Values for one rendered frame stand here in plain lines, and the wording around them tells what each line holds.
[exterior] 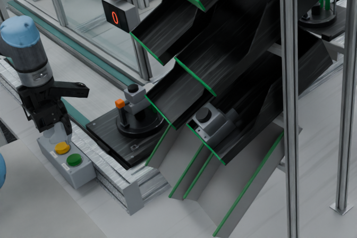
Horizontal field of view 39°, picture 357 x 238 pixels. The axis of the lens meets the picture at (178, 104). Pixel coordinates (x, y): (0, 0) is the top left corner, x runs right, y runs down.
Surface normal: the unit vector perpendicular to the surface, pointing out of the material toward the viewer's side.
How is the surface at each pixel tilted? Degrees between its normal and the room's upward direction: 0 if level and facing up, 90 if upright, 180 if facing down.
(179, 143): 45
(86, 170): 90
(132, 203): 90
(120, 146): 0
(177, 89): 25
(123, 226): 0
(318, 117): 0
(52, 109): 90
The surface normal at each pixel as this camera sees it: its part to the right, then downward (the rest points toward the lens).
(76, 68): -0.14, -0.79
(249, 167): -0.72, -0.28
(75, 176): 0.61, 0.40
